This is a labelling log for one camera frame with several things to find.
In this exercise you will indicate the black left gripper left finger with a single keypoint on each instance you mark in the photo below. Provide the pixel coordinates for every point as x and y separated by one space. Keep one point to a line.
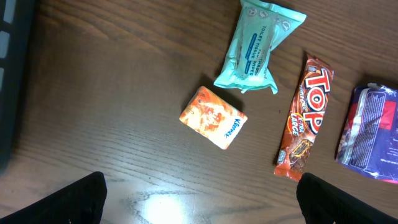
80 202

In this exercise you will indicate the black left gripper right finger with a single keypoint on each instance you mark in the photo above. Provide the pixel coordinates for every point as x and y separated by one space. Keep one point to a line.
321 202

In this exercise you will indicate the red purple snack packet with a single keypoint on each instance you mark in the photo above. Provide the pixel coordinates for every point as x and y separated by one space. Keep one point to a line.
368 143

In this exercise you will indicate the red Top chocolate bar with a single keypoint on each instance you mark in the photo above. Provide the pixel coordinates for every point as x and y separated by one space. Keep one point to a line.
305 118

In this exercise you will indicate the orange small box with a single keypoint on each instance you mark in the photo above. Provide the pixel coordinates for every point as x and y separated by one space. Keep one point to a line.
213 118

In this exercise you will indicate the teal packet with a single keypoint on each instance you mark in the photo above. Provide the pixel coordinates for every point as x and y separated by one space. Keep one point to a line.
261 27

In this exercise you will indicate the grey plastic basket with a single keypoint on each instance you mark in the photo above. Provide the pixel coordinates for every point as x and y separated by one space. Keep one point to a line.
16 21

